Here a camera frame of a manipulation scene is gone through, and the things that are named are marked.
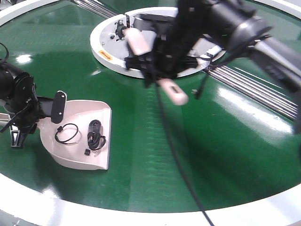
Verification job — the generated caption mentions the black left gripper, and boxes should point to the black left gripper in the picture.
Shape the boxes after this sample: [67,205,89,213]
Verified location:
[4,72,53,149]

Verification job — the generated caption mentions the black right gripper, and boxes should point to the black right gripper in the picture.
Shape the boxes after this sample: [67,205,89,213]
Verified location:
[125,19,202,86]

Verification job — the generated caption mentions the beige hand brush black bristles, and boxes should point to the beige hand brush black bristles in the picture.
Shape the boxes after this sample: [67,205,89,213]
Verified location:
[124,28,189,105]

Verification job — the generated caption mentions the thin black wire loop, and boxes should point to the thin black wire loop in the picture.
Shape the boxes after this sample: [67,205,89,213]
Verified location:
[54,122,79,145]

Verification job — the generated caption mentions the beige plastic dustpan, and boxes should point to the beige plastic dustpan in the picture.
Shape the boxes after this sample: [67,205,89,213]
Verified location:
[37,100,111,170]

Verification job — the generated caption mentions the black cable bundle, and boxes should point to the black cable bundle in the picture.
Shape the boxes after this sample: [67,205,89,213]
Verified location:
[84,119,107,156]

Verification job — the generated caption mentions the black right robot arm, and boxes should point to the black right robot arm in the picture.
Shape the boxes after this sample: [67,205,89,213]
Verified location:
[124,0,301,105]

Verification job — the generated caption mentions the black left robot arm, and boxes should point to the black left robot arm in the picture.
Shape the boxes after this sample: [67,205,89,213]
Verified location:
[0,43,53,148]

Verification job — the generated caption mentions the white outer conveyor rim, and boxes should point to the white outer conveyor rim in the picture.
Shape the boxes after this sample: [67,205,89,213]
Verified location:
[0,0,301,226]

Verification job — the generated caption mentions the black bearing left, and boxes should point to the black bearing left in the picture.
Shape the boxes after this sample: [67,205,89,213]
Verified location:
[115,20,128,41]

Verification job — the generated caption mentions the orange warning label left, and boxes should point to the orange warning label left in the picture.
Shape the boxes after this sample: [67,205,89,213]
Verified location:
[98,50,113,61]

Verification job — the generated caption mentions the chrome rollers top left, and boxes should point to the chrome rollers top left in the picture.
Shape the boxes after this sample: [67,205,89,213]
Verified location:
[72,0,117,18]

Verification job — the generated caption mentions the chrome rollers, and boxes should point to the chrome rollers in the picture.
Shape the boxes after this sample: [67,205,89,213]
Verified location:
[205,65,298,120]
[72,0,117,18]

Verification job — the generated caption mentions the chrome rollers right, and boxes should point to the chrome rollers right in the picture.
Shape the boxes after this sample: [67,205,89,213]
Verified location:
[205,65,298,120]

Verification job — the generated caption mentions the white inner conveyor ring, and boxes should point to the white inner conveyor ring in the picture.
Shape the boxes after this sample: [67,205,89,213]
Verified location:
[89,7,231,80]

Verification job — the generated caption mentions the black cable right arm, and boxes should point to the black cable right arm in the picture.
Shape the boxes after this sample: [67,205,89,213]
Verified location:
[154,80,216,226]

